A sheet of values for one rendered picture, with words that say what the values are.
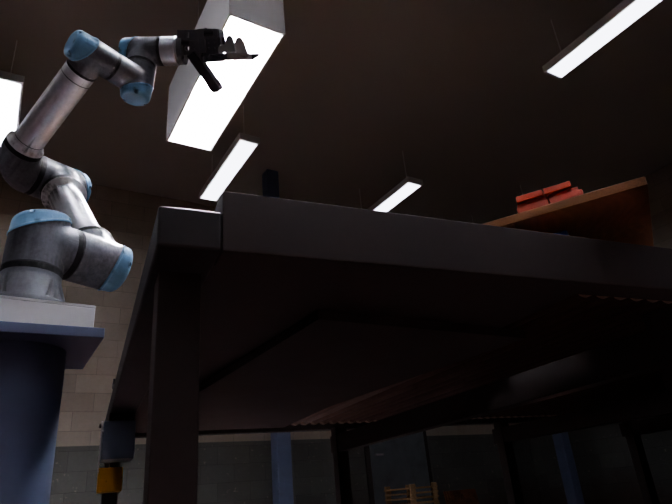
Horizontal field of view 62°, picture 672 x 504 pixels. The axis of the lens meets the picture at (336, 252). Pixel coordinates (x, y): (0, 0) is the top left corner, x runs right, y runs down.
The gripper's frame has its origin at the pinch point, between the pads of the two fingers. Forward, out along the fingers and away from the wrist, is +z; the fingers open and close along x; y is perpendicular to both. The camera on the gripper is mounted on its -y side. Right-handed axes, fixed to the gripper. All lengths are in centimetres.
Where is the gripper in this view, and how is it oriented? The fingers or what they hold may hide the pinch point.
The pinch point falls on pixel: (255, 57)
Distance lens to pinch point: 157.5
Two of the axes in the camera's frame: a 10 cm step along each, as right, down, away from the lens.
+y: -0.2, -9.5, -3.2
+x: 0.4, -3.2, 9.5
